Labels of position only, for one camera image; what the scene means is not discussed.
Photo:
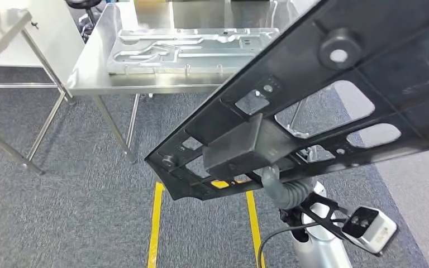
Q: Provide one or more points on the steel frame table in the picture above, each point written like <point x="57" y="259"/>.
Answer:
<point x="0" y="33"/>

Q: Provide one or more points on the white cabinet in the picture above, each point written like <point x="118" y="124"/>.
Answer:
<point x="59" y="37"/>

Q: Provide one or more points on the black plastic frame part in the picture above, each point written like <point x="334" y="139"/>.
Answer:
<point x="384" y="55"/>

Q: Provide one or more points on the black camera bracket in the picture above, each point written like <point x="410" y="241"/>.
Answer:
<point x="331" y="226"/>

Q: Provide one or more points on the stainless steel workbench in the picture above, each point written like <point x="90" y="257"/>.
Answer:
<point x="88" y="79"/>

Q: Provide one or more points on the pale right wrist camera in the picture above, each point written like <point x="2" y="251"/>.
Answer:
<point x="373" y="233"/>

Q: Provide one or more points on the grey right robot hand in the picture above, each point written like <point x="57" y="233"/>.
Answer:
<point x="270" y="179"/>

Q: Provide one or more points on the stamped grey metal plate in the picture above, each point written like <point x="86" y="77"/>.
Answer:
<point x="199" y="55"/>

